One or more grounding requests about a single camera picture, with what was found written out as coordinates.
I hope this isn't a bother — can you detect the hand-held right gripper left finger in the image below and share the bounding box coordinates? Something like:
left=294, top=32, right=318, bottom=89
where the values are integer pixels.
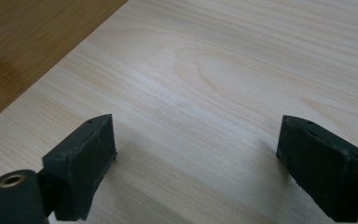
left=41, top=113, right=117, bottom=222

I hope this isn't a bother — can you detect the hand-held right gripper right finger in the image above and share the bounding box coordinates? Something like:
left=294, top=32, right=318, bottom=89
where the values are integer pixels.
left=275, top=114, right=358, bottom=223

